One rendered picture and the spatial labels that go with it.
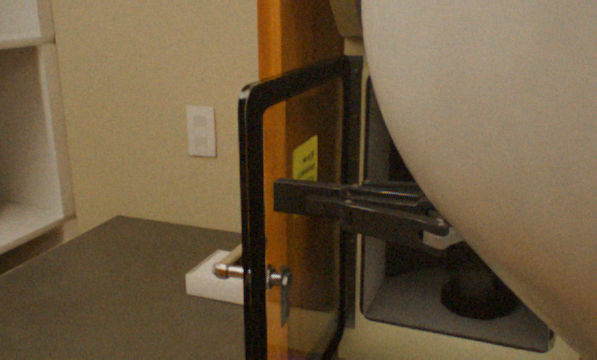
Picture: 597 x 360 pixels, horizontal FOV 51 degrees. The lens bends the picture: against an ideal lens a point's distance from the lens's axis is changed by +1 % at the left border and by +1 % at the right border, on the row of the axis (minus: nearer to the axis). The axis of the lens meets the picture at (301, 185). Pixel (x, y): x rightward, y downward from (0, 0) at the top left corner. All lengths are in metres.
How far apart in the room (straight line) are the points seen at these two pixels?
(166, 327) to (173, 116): 0.57
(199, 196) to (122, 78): 0.32
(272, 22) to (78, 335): 0.60
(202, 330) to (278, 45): 0.50
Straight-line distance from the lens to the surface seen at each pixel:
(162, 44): 1.44
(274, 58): 0.75
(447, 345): 0.91
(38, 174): 1.74
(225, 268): 0.62
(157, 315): 1.10
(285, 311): 0.62
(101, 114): 1.57
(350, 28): 0.77
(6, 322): 1.16
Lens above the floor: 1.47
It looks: 18 degrees down
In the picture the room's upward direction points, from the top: straight up
